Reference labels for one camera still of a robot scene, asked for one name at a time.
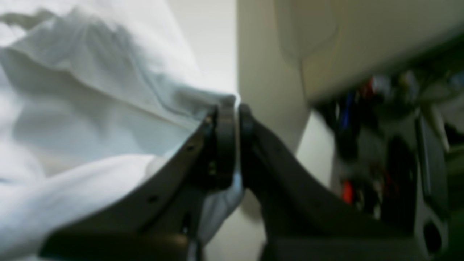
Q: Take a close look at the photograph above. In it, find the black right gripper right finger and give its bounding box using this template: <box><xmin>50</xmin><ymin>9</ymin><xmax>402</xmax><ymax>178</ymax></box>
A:
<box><xmin>238</xmin><ymin>104</ymin><xmax>426</xmax><ymax>261</ymax></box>

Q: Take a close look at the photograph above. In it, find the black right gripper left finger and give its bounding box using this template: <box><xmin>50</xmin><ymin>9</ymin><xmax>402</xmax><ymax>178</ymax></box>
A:
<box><xmin>40</xmin><ymin>105</ymin><xmax>236</xmax><ymax>261</ymax></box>

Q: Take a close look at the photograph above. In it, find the white t-shirt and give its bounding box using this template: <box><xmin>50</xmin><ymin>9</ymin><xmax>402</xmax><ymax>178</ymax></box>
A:
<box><xmin>0</xmin><ymin>0</ymin><xmax>238</xmax><ymax>261</ymax></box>

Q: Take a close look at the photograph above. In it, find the black bin with tools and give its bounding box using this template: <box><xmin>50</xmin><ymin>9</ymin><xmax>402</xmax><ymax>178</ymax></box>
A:
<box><xmin>315</xmin><ymin>33</ymin><xmax>463</xmax><ymax>261</ymax></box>

